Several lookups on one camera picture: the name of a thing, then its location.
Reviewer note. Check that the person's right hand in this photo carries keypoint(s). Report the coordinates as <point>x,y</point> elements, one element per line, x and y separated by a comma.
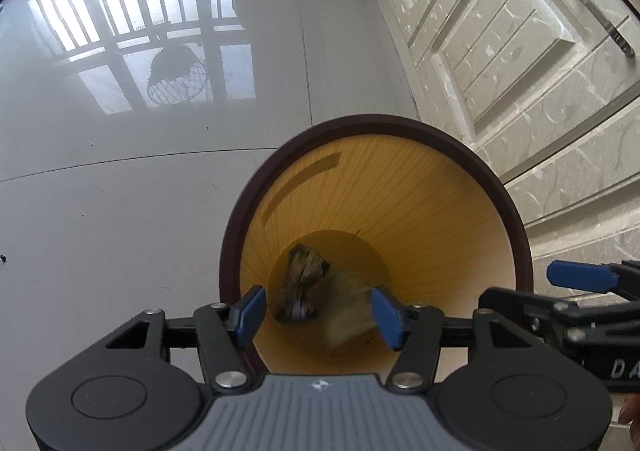
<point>631,410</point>

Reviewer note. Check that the dark crumpled paper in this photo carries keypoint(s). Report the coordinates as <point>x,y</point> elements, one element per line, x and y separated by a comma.
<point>300,276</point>

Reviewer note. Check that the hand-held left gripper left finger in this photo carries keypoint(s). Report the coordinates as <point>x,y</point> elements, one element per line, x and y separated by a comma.
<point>247,316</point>

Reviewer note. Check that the yellow bin with dark rim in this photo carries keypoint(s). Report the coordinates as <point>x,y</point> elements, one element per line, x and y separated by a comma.
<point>410,191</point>

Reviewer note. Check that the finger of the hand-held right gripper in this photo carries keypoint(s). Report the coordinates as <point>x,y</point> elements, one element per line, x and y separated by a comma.
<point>580,276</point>
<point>520,306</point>

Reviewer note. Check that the large white embossed cabinet door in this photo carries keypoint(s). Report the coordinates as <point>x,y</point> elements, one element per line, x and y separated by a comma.
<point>500,56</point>

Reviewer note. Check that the yellowish wrapper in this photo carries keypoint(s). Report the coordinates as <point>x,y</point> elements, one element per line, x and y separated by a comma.
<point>347,311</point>

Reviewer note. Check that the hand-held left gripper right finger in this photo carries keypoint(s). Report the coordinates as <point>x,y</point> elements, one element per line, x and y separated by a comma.
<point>387,316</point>

